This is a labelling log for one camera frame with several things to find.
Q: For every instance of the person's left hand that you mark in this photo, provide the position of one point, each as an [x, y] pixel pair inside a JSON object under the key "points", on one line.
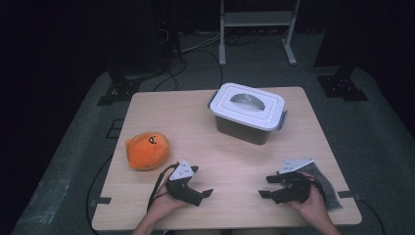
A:
{"points": [[164, 205]]}

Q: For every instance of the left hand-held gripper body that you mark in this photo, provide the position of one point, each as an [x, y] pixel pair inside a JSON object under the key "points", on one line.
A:
{"points": [[184, 191]]}

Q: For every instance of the black table bracket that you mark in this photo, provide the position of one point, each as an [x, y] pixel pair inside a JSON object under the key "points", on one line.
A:
{"points": [[347, 194], [101, 200]]}

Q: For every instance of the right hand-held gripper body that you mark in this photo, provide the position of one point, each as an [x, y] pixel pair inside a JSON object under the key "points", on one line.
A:
{"points": [[295, 191]]}

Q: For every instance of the white metal stand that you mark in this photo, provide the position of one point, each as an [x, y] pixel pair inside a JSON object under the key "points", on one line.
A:
{"points": [[257, 18]]}

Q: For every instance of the translucent brown storage box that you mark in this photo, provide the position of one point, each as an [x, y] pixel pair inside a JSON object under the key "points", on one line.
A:
{"points": [[241, 132]]}

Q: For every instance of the grey fuzzy cloth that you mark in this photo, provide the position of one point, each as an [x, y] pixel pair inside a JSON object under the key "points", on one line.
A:
{"points": [[328, 189]]}

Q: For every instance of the orange plush toy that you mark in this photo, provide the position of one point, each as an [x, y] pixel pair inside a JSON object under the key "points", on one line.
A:
{"points": [[147, 153]]}

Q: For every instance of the person's right hand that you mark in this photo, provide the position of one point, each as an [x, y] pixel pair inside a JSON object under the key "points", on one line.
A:
{"points": [[313, 207]]}

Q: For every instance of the black stand base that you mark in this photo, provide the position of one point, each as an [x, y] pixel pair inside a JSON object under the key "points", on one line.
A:
{"points": [[341, 86], [122, 89]]}

